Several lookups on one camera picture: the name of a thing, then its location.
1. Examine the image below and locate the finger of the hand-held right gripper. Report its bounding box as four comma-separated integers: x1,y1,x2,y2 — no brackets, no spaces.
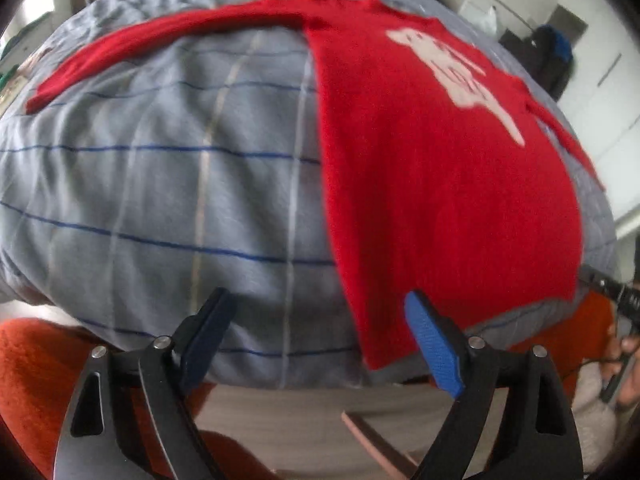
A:
579,264,640,323

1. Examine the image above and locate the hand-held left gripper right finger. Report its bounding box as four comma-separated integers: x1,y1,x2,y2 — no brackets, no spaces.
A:
404,289,586,480

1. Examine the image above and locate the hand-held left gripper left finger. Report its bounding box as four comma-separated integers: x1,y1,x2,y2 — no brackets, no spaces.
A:
52,287,236,480

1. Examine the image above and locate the red sweater with white print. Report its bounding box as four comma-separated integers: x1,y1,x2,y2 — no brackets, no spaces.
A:
25,0,606,372

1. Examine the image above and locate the person's right hand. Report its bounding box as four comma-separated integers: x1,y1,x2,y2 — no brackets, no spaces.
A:
602,325,640,413

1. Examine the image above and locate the orange fleece cloth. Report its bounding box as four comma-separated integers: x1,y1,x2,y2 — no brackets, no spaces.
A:
0,317,273,480
507,290,617,396

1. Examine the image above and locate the brown flat object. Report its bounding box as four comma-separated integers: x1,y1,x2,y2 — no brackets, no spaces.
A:
341,411,421,478

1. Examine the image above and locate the grey striped bed blanket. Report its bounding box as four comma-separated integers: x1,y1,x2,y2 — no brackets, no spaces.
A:
0,0,618,391

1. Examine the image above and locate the dark bag with blue cloth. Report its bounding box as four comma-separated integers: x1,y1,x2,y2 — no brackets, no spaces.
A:
499,22,574,102

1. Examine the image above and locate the white plastic bag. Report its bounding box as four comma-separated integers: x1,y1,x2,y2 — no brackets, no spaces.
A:
479,5,499,37

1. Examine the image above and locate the green red patterned item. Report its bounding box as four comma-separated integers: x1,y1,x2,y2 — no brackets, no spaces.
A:
0,45,53,108

